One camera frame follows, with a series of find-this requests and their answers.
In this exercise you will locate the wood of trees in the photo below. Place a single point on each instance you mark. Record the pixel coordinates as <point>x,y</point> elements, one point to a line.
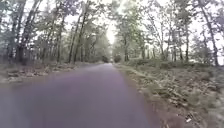
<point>36,33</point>
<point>166,33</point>

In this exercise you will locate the leaf-covered grass verge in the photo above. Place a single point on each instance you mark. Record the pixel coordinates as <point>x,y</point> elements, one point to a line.
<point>180,86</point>
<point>30,70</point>

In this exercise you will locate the grey asphalt path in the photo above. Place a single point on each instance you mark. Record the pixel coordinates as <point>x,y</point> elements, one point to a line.
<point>90,100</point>

